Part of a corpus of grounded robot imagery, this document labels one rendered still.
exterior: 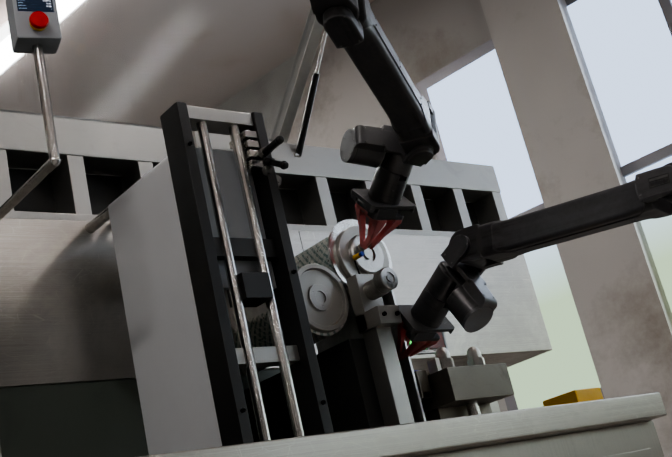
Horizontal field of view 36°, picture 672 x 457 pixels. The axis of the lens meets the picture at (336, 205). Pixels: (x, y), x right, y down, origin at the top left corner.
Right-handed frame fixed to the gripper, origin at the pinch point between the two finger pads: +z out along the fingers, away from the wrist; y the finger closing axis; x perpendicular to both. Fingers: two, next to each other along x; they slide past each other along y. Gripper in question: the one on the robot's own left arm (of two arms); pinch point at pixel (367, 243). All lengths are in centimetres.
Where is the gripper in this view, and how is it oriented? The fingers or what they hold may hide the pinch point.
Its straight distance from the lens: 183.7
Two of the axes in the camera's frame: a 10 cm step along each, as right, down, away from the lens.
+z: -3.0, 8.8, 3.6
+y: 7.6, 0.0, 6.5
